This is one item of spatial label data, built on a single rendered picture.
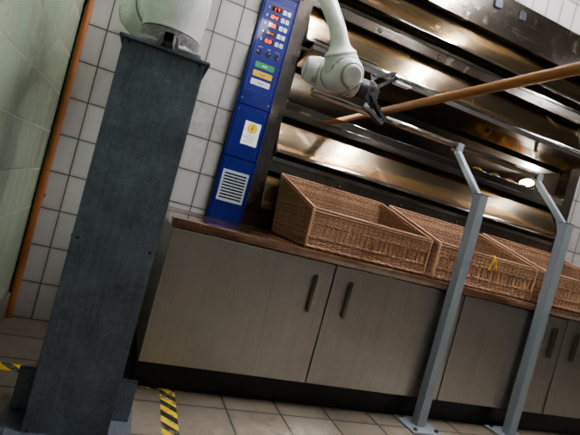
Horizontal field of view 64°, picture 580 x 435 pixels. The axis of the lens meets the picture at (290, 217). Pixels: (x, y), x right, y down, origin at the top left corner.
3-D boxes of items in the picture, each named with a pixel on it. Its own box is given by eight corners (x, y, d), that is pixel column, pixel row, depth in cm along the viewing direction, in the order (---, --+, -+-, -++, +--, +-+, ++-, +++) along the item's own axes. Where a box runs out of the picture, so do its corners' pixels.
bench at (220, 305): (128, 333, 199) (162, 204, 198) (534, 394, 282) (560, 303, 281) (127, 393, 146) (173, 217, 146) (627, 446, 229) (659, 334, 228)
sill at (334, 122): (280, 110, 218) (283, 102, 218) (552, 205, 279) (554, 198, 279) (285, 109, 212) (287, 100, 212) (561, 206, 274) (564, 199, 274)
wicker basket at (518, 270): (372, 256, 233) (387, 204, 233) (460, 278, 252) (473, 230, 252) (430, 278, 187) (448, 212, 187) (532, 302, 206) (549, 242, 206)
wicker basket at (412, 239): (263, 229, 213) (279, 171, 212) (367, 255, 232) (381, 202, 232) (301, 247, 167) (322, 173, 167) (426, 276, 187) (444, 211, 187)
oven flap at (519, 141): (312, 49, 198) (294, 66, 216) (596, 165, 259) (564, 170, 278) (313, 43, 198) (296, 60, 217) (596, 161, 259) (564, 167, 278)
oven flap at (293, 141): (273, 155, 212) (280, 117, 218) (551, 241, 273) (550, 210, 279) (277, 151, 208) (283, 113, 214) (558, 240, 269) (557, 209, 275)
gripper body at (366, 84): (354, 77, 171) (375, 85, 174) (348, 99, 171) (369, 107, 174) (363, 72, 164) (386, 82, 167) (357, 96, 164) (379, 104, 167)
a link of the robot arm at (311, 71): (331, 95, 171) (344, 97, 159) (293, 80, 166) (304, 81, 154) (342, 66, 169) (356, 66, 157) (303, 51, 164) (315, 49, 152)
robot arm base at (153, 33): (128, 30, 107) (134, 7, 107) (131, 53, 128) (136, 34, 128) (204, 58, 113) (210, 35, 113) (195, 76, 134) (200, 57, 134)
